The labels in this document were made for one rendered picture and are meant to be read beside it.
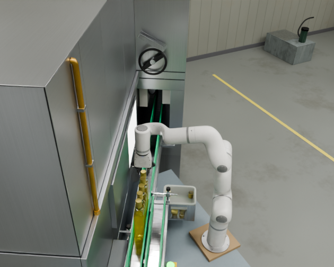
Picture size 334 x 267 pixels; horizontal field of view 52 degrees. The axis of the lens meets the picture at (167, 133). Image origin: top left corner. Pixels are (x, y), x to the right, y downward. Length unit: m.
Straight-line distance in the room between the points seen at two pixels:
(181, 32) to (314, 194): 2.45
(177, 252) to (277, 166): 2.27
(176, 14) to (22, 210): 1.70
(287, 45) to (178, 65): 4.56
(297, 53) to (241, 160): 3.15
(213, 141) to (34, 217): 0.96
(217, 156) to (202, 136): 0.13
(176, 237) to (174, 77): 1.17
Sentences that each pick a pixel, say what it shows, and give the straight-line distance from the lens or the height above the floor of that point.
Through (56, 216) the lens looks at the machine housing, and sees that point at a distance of 1.28.
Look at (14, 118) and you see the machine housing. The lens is 1.04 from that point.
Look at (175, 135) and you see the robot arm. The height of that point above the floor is 1.65.
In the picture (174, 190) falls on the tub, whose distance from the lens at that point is 2.47.
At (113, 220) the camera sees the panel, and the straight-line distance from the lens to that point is 1.99.
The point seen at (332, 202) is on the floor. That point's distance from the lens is 4.16.
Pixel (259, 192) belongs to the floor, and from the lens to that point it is 3.97.
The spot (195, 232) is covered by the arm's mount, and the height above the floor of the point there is 0.77.
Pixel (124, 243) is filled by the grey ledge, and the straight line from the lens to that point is 2.09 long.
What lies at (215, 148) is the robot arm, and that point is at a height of 1.61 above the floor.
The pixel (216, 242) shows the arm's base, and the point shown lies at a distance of 2.39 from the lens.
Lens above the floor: 2.74
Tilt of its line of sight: 36 degrees down
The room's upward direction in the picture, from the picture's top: 2 degrees clockwise
